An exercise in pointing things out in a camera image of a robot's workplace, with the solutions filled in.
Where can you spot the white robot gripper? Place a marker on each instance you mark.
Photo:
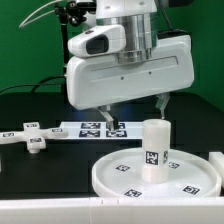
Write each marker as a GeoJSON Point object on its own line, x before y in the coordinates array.
{"type": "Point", "coordinates": [99, 81]}

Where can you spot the white cross-shaped table base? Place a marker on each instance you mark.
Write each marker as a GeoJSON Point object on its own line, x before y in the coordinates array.
{"type": "Point", "coordinates": [34, 137]}

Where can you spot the white round table top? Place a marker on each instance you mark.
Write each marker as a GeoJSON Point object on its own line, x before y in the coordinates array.
{"type": "Point", "coordinates": [143, 174]}

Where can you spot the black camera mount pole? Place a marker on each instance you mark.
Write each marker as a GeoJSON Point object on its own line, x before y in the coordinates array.
{"type": "Point", "coordinates": [71, 14]}

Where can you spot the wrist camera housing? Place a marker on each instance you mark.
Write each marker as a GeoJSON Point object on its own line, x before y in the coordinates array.
{"type": "Point", "coordinates": [98, 40]}

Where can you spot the white marker sheet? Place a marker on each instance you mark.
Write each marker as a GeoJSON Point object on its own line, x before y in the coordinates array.
{"type": "Point", "coordinates": [100, 130]}

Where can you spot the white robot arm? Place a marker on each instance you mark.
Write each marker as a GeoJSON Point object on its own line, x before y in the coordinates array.
{"type": "Point", "coordinates": [122, 58]}

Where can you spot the white front rail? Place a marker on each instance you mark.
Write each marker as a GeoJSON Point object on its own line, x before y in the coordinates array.
{"type": "Point", "coordinates": [113, 211]}

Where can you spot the white block at right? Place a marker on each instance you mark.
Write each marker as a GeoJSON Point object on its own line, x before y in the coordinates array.
{"type": "Point", "coordinates": [217, 160]}

